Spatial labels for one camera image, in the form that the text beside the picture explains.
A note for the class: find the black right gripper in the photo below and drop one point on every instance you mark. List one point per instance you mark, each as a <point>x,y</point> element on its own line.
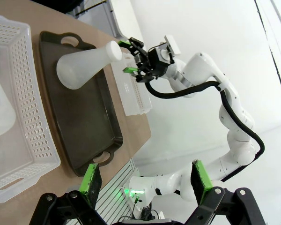
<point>154,63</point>

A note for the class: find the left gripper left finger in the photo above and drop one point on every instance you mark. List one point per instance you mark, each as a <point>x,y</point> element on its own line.
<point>91,185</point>

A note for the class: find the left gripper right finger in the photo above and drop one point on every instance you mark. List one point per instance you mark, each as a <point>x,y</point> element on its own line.
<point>201,180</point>

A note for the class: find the translucent white conical flask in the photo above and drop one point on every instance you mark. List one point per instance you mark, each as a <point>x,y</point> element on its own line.
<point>0,105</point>
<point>79,68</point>

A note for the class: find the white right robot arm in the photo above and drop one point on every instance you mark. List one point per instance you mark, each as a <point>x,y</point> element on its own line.
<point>236,112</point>

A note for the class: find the white perforated plastic basket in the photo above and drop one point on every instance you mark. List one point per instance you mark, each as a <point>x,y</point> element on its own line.
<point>133,98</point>
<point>37,117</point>

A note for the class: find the dark brown plastic tray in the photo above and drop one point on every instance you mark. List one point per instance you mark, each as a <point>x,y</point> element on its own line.
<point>79,112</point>

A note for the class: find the aluminium table frame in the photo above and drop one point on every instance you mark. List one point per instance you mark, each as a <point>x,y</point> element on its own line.
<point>117,187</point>

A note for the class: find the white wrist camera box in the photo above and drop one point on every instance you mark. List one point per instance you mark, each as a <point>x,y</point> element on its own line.
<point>172,44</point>

